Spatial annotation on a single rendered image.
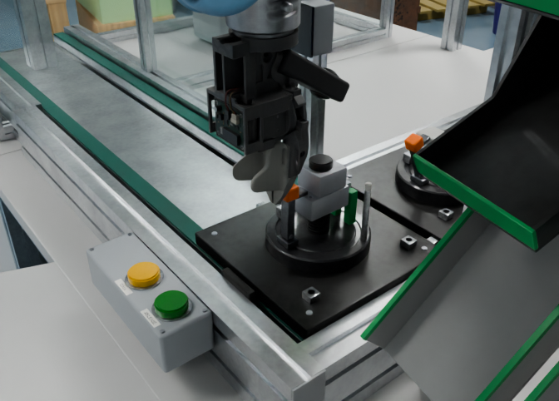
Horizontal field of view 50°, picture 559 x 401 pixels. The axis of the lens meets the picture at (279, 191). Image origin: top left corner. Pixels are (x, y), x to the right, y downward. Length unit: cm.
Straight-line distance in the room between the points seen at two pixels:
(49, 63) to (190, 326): 109
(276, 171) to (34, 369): 40
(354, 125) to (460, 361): 88
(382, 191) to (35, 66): 103
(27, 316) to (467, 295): 60
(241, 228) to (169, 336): 21
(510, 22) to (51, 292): 72
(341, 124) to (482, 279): 84
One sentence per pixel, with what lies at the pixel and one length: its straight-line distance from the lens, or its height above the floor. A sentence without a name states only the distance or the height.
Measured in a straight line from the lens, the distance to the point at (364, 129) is 139.
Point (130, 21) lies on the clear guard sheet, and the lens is 206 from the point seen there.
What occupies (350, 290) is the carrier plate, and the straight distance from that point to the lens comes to 74.
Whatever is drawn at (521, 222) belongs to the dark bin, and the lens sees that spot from 46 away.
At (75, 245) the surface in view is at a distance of 105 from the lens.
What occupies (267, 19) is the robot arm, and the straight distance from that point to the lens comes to 59.
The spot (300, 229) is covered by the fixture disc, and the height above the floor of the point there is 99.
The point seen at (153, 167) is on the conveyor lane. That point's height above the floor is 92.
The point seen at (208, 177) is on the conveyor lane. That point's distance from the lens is 108.
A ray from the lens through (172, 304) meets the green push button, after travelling 73.
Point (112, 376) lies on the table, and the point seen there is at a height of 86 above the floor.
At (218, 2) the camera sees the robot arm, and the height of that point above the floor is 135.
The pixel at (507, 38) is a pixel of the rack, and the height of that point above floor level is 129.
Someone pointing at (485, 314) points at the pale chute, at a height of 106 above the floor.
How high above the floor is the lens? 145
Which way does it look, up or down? 31 degrees down
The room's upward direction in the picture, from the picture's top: straight up
